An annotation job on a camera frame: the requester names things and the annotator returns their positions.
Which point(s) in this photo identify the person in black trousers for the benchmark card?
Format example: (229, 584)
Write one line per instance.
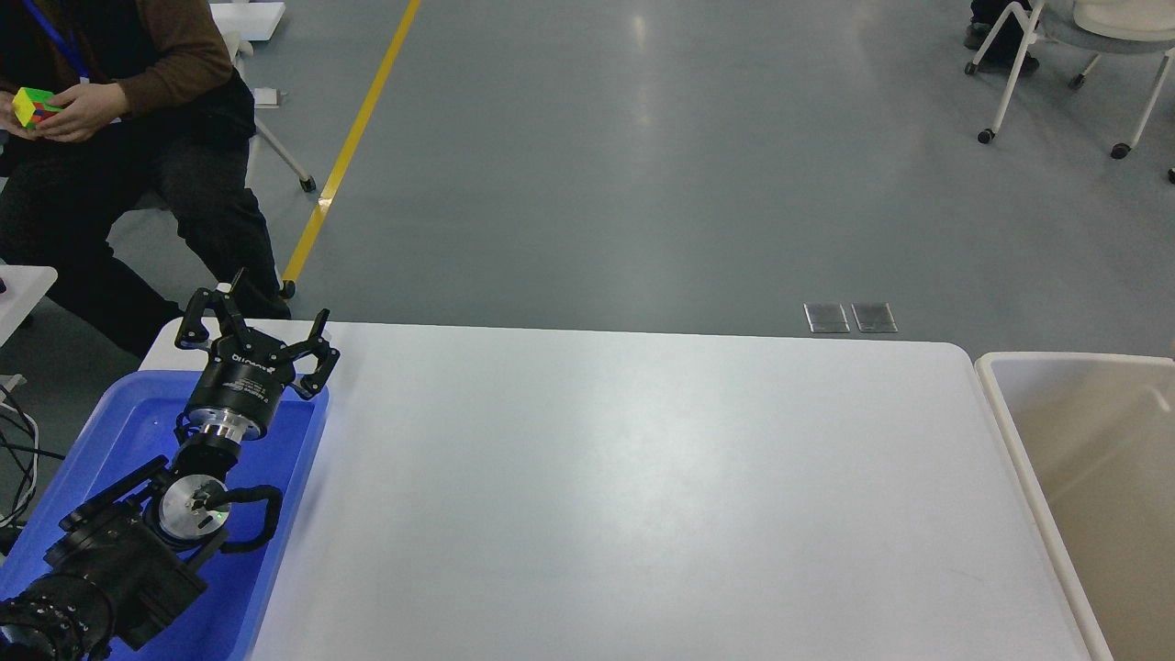
(1001, 53)

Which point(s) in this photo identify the white side table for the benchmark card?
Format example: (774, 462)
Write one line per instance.
(24, 287)

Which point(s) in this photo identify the colourful puzzle cube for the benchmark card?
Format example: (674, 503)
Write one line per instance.
(31, 106)

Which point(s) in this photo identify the metal floor plate right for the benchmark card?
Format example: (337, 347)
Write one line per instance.
(875, 317)

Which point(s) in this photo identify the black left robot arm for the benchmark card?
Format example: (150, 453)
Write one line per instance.
(127, 564)

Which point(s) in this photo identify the white rolling chair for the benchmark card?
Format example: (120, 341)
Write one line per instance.
(1126, 28)

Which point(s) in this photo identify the grey office chair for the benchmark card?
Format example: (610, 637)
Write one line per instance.
(239, 49)

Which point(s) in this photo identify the seated person in black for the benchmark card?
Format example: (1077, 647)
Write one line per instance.
(151, 101)

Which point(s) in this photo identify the white box on floor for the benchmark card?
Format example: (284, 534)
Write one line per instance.
(252, 20)

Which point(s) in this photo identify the white plastic bin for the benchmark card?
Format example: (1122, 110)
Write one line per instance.
(1091, 437)

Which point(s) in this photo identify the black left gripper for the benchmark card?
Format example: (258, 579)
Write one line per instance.
(237, 386)

